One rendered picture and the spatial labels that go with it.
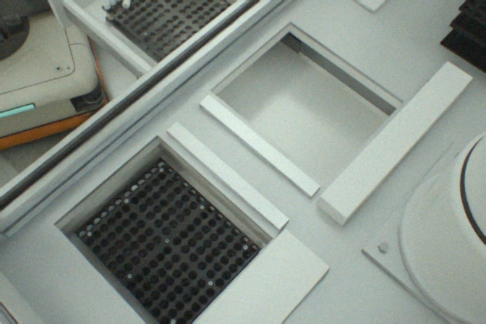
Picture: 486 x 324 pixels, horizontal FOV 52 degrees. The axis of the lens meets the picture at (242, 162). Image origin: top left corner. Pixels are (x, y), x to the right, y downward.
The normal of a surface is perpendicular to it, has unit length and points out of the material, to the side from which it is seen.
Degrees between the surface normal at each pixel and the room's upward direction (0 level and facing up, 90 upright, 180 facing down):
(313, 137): 0
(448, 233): 90
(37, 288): 0
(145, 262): 0
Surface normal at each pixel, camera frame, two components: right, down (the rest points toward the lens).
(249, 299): 0.00, -0.44
